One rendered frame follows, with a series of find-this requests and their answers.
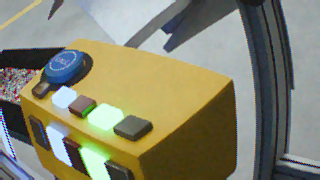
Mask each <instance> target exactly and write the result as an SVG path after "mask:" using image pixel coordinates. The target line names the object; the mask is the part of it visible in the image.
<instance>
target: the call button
mask: <svg viewBox="0 0 320 180"><path fill-rule="evenodd" d="M83 54H84V53H82V52H81V51H79V50H76V49H67V50H66V49H63V50H62V51H61V52H60V53H58V54H56V55H55V56H54V57H53V58H51V59H50V61H49V62H48V64H46V66H45V73H46V80H47V82H48V83H51V84H61V83H64V82H67V81H70V80H71V79H73V78H74V77H76V76H78V74H80V72H81V71H82V70H83V69H84V66H85V64H84V58H83Z"/></svg>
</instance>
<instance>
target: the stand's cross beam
mask: <svg viewBox="0 0 320 180"><path fill-rule="evenodd" d="M273 178H275V179H276V178H277V179H281V180H320V162H319V161H315V160H310V159H306V158H303V157H299V156H298V157H297V156H294V155H291V154H286V153H284V154H283V155H282V156H281V158H280V159H279V160H278V161H277V163H276V164H275V167H274V174H273Z"/></svg>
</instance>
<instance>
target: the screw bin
mask: <svg viewBox="0 0 320 180"><path fill-rule="evenodd" d="M65 48H66V47H64V46H63V47H43V48H41V47H39V48H36V47H35V48H15V49H14V48H12V49H9V48H8V49H3V50H2V51H1V53H0V71H1V69H5V67H7V68H8V66H10V67H11V68H18V69H19V68H21V69H23V68H24V69H28V70H29V69H32V70H40V71H41V70H42V69H43V68H44V67H45V66H46V64H48V62H49V61H50V59H51V58H53V57H54V56H55V55H56V54H58V53H60V52H61V51H62V50H63V49H65ZM0 108H1V113H2V116H3V119H4V122H5V126H6V129H8V130H11V131H13V132H16V133H18V134H20V135H23V136H26V137H28V138H31V137H30V135H29V131H28V129H27V125H26V121H25V118H24V115H23V111H22V107H21V104H20V103H15V102H12V101H9V100H4V99H2V98H0Z"/></svg>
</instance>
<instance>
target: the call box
mask: <svg viewBox="0 0 320 180"><path fill-rule="evenodd" d="M65 49H66V50H67V49H76V50H79V51H81V52H82V53H84V54H83V58H84V64H85V66H84V69H83V70H82V71H81V72H80V74H78V76H76V77H74V78H73V79H71V80H70V81H67V82H64V83H61V84H51V83H50V84H51V91H49V93H48V94H46V96H44V97H43V98H42V99H41V100H40V99H39V98H36V97H35V96H34V95H32V92H31V89H32V88H33V87H35V85H36V84H37V83H38V82H40V80H43V81H46V82H47V80H46V73H45V67H44V68H43V69H42V70H41V71H40V72H39V73H37V75H36V76H34V78H33V79H32V80H31V81H29V82H28V83H27V85H25V87H23V89H21V91H20V92H19V99H20V103H21V107H22V111H23V115H24V118H25V121H26V125H27V129H28V131H29V135H30V137H31V140H32V142H33V146H34V148H35V151H36V154H37V156H38V158H39V161H40V164H41V165H42V166H43V168H45V169H46V170H47V171H49V172H50V173H52V174H53V175H54V176H56V177H58V178H59V179H60V180H94V179H93V178H92V176H91V177H89V176H86V175H84V174H83V173H81V172H80V171H78V170H76V169H74V168H73V167H72V165H71V166H70V165H68V164H66V163H64V162H63V161H62V160H60V159H59V158H57V157H56V156H55V153H54V151H53V148H52V146H51V143H50V139H49V137H48V135H47V131H46V128H47V127H48V126H49V127H51V128H52V129H54V130H56V131H58V132H59V133H61V134H62V135H63V137H64V136H65V137H67V138H69V139H71V140H73V141H74V142H76V143H77V144H79V145H81V147H82V148H86V149H87V150H90V151H92V152H94V153H96V154H98V155H100V156H102V157H103V158H104V159H105V160H109V161H112V162H115V163H116V164H119V165H120V166H123V167H126V168H128V169H130V170H131V172H132V175H133V177H134V180H226V179H227V178H229V177H230V175H232V174H233V173H234V172H235V170H236V168H237V151H238V150H237V146H238V145H237V141H238V140H237V136H238V135H237V130H238V129H237V112H236V108H237V105H236V100H235V98H236V94H235V88H234V83H233V79H232V78H230V77H229V76H226V75H223V74H221V73H218V72H215V71H212V70H209V69H206V68H203V67H201V66H197V65H194V64H191V63H188V62H184V61H182V60H178V59H175V58H172V57H165V56H162V55H159V54H155V53H152V52H146V51H143V50H140V49H134V48H130V47H128V46H127V47H124V46H121V45H116V44H110V43H105V42H100V41H95V40H90V39H86V38H85V39H83V38H79V39H76V40H75V41H74V42H72V43H71V44H70V45H69V46H68V47H66V48H65ZM47 83H48V82H47ZM63 86H65V87H66V88H69V89H71V90H73V91H75V92H76V96H79V95H81V94H82V95H84V96H86V97H90V98H92V99H94V100H96V104H97V108H98V107H99V105H102V104H105V105H108V106H110V107H113V108H115V109H119V110H121V111H122V113H123V118H122V119H124V118H125V117H127V116H128V115H130V114H132V115H135V116H137V117H140V118H143V119H146V120H148V121H151V122H152V123H153V129H152V130H151V131H150V132H148V133H147V134H146V135H144V136H143V137H142V138H140V139H139V140H137V141H136V142H132V141H130V140H127V139H125V138H123V137H121V136H118V135H116V134H115V133H114V131H113V127H114V125H113V126H112V127H111V128H109V129H108V130H105V129H102V128H100V127H97V126H95V125H93V124H91V123H90V121H89V119H88V115H87V117H85V118H83V119H82V118H80V117H78V116H76V115H75V114H73V113H70V112H69V109H68V106H67V107H66V108H64V109H63V108H62V107H59V106H57V105H56V104H55V103H53V102H52V96H53V95H54V94H55V93H56V92H57V91H59V89H60V88H62V87H63ZM30 114H32V115H33V116H35V117H36V118H37V119H39V120H41V122H42V124H43V127H44V130H45V134H46V136H47V139H48V143H49V145H50V147H51V149H50V151H47V150H46V149H44V148H43V147H41V146H40V145H39V144H37V143H36V141H35V138H34V134H33V132H32V128H31V125H30V122H29V118H28V116H29V115H30ZM122 119H121V120H122ZM121 120H120V121H118V122H121ZM118 122H117V123H118ZM117 123H116V124H115V125H117Z"/></svg>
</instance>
